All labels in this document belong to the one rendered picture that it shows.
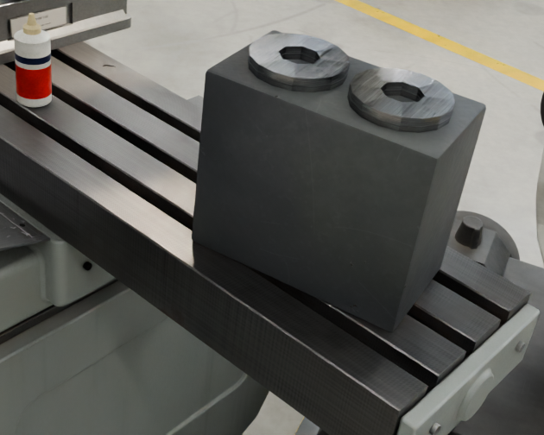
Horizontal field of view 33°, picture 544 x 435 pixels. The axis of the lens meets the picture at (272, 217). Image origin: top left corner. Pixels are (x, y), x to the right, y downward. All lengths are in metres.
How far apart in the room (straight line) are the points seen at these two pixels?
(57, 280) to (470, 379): 0.48
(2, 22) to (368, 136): 0.60
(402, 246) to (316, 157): 0.10
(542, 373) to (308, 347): 0.71
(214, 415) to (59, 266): 0.59
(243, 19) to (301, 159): 3.05
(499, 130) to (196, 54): 1.14
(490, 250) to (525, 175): 1.50
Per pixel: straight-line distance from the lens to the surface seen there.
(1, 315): 1.08
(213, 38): 3.63
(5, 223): 1.04
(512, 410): 1.40
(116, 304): 1.19
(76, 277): 1.08
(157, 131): 1.08
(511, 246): 1.72
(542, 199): 1.27
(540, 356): 1.50
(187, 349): 1.40
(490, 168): 3.09
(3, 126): 1.08
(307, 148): 0.78
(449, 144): 0.76
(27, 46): 1.08
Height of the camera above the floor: 1.51
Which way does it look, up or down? 35 degrees down
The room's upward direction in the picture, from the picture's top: 8 degrees clockwise
